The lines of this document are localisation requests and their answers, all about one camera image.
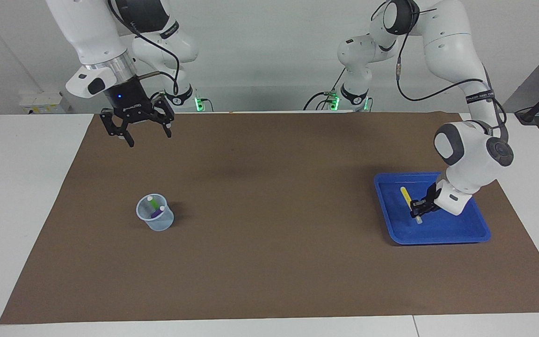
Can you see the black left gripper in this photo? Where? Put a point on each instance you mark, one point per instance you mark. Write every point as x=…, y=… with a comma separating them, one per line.
x=433, y=199

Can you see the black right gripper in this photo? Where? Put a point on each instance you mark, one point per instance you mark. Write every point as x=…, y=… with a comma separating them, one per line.
x=129, y=100

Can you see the yellow marker pen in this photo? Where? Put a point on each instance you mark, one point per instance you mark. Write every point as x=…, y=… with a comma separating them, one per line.
x=405, y=193

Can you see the green marker pen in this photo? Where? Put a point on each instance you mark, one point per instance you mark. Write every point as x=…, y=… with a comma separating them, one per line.
x=155, y=203

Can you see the purple marker pen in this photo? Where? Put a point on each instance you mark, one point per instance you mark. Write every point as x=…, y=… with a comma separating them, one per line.
x=157, y=213

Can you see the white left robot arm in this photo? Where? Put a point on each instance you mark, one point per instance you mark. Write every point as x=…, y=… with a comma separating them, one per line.
x=456, y=47

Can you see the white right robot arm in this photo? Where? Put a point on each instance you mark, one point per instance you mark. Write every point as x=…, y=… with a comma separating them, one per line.
x=87, y=28

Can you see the blue plastic tray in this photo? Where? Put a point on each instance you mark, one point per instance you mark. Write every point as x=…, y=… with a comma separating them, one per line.
x=452, y=229

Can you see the clear plastic cup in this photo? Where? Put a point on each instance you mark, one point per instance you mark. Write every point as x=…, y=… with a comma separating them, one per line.
x=157, y=225

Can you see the brown table mat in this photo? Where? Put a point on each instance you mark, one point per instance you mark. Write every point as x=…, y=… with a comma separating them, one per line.
x=269, y=243

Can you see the white wall socket box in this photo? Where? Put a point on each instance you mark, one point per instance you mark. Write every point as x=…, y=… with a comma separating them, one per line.
x=45, y=103

